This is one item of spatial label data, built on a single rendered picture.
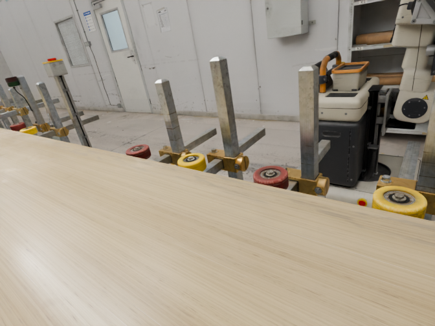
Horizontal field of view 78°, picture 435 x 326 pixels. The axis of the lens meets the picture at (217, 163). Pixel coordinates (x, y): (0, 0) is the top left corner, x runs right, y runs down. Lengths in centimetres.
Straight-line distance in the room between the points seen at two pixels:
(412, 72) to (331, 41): 187
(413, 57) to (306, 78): 104
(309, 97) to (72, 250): 58
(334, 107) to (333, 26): 193
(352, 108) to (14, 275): 143
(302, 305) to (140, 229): 32
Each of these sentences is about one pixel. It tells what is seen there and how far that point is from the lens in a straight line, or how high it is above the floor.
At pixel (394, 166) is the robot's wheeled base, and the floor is 28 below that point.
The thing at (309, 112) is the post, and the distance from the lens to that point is 68.
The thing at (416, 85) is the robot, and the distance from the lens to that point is 164.
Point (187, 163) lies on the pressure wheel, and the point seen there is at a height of 91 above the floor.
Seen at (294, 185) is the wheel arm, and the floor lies 82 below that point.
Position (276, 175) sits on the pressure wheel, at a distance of 63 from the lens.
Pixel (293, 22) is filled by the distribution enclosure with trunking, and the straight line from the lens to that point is 328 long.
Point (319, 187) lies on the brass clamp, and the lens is 75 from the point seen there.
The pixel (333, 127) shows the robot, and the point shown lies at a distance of 158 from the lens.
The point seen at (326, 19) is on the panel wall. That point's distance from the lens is 341.
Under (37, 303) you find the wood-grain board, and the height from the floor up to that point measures 90.
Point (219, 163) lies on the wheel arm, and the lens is 86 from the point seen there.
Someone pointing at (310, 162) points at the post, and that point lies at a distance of 73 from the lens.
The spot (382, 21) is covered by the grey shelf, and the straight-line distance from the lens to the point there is 328.
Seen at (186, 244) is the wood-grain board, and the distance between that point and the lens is 49.
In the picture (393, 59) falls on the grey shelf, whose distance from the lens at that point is 331.
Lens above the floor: 122
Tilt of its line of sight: 26 degrees down
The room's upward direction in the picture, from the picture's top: 10 degrees counter-clockwise
